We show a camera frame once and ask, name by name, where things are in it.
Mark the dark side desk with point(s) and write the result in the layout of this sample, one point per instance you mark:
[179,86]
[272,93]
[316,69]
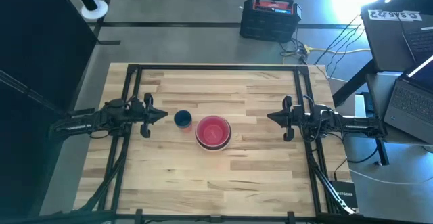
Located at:
[382,44]

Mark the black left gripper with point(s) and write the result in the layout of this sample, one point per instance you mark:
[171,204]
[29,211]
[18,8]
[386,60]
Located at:
[146,115]

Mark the black and red power station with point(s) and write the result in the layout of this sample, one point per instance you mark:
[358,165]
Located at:
[267,24]

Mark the black Netgear network switch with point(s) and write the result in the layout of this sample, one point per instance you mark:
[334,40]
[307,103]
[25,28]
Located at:
[346,193]

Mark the small blue cup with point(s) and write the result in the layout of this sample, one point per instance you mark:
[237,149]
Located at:
[182,118]

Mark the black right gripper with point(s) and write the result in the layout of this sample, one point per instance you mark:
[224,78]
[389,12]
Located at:
[290,119]

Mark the grey side table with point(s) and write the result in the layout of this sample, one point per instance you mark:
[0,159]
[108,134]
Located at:
[377,88]

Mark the grey open laptop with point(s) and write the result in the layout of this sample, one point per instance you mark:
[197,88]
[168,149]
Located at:
[409,105]

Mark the black aluminium table frame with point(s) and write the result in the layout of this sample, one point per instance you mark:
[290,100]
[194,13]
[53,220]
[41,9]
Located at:
[216,67]

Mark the small orange cup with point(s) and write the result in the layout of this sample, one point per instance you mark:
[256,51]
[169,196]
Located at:
[188,129]

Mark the white round stand base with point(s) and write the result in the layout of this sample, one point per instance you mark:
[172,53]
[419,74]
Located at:
[98,12]

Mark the red bowl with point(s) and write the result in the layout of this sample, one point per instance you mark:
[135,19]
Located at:
[213,132]

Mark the large dark panel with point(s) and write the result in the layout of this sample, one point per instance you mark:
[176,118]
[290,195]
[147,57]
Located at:
[34,48]

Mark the white paper label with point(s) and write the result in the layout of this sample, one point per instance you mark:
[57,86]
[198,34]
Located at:
[392,15]

